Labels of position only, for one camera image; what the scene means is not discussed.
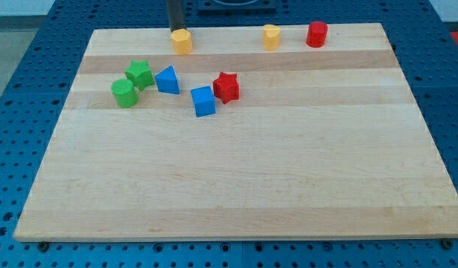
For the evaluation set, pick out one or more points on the green cylinder block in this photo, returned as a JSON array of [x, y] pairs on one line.
[[124, 93]]

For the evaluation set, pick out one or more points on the red star block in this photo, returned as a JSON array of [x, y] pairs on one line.
[[226, 87]]

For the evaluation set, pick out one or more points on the red cylinder block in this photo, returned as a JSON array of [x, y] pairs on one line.
[[316, 36]]

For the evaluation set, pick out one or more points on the blue cube block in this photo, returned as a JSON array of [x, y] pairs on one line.
[[203, 101]]

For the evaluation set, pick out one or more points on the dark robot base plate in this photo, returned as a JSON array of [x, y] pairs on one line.
[[212, 6]]

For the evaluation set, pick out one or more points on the yellow hexagon block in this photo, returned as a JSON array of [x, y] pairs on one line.
[[181, 41]]

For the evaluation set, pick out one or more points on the green star block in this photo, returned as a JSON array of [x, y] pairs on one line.
[[140, 74]]

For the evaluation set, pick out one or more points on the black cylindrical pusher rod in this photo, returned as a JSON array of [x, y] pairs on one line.
[[176, 15]]

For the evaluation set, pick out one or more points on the light wooden board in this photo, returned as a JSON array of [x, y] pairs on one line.
[[323, 144]]

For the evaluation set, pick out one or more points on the yellow heart block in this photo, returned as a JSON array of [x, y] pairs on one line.
[[271, 37]]

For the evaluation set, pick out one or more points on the blue triangle block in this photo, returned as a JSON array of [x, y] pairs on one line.
[[167, 82]]

